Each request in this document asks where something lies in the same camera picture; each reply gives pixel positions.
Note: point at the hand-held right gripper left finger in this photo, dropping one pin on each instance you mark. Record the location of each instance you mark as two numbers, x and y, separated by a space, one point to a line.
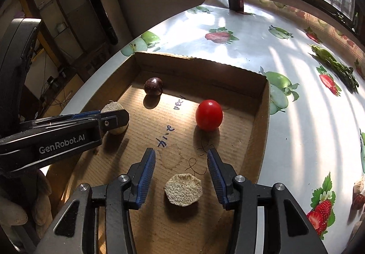
147 177

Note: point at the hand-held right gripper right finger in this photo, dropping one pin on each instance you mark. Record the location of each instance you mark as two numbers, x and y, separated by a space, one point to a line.
216 179

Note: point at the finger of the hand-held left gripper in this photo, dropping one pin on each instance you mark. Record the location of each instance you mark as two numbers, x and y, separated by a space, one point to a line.
114 120
85 114

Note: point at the large beige sugarcane chunk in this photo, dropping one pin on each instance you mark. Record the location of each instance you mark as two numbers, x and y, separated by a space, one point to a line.
112 107

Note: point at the shallow cardboard box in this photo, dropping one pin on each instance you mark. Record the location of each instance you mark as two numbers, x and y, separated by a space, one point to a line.
242 134

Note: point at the dried red date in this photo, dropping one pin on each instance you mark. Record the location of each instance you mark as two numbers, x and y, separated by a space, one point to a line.
358 201

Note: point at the person's left hand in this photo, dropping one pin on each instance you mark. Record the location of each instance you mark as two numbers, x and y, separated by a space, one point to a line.
17 202

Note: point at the yellow low cabinet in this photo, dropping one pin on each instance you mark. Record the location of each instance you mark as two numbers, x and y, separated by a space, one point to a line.
68 91

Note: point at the dark purple plum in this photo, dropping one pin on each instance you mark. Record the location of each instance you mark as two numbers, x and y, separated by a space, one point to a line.
153 86

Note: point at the red tomato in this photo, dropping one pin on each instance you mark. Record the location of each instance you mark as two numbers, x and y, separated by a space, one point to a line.
209 115

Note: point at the white tower air conditioner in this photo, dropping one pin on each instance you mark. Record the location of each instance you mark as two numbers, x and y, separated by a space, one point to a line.
97 0

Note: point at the fruit print tablecloth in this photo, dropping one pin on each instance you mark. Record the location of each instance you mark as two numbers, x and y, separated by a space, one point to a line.
256 43

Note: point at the green vegetable bundle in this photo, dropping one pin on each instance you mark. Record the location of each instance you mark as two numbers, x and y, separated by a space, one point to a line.
333 67

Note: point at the small dark jar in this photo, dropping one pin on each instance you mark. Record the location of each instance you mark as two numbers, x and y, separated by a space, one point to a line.
236 4

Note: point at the green bottle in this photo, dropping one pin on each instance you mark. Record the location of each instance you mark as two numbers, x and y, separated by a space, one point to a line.
355 21

